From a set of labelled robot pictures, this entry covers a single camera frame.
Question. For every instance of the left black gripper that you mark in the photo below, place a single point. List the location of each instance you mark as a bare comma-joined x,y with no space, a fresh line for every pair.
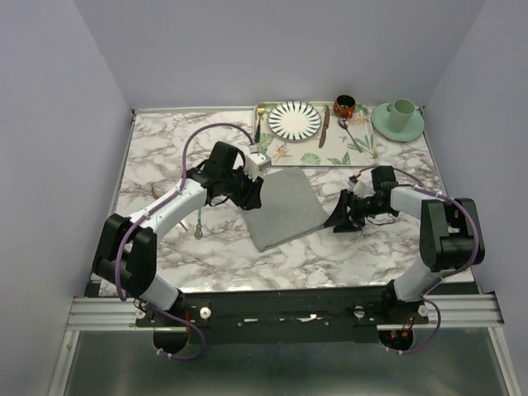
252,199

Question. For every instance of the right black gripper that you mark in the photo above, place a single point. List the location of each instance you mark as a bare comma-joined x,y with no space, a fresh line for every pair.
340,216

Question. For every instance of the grey cloth napkin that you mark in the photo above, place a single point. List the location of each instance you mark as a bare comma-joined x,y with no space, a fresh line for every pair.
290,209

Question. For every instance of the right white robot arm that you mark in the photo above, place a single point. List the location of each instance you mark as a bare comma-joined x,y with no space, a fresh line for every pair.
450,239

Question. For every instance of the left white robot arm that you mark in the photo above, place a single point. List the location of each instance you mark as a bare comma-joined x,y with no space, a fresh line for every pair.
126,254

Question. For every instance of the iridescent gold spoon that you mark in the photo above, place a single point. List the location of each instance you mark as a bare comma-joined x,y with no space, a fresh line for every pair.
198,234

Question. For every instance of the striped white plate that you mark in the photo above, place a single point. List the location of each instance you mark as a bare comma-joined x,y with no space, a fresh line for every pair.
294,121

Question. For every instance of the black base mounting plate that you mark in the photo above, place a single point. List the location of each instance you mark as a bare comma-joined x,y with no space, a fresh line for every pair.
345,314

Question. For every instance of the copper knife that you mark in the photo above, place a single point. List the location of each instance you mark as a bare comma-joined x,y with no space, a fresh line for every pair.
324,129

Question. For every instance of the silver spoon on tray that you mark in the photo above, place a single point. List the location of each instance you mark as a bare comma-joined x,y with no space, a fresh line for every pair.
343,122

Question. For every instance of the green saucer plate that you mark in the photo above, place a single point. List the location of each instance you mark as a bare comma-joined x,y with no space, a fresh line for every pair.
412,130

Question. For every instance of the orange black mug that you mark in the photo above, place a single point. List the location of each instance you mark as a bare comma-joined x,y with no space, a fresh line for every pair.
344,106

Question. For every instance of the green cup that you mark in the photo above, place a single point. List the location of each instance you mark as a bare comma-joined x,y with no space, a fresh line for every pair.
400,111

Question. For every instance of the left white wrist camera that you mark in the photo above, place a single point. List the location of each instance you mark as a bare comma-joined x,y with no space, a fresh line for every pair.
255,163

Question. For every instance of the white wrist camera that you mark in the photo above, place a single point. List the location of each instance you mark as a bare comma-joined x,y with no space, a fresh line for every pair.
357,186
255,163

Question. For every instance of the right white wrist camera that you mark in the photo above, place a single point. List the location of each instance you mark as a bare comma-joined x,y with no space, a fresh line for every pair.
357,186

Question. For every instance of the gold green-handled fork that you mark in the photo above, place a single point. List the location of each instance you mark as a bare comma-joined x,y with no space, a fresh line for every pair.
260,113

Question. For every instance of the aluminium frame rail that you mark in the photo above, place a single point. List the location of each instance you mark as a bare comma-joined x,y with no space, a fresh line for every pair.
448,311

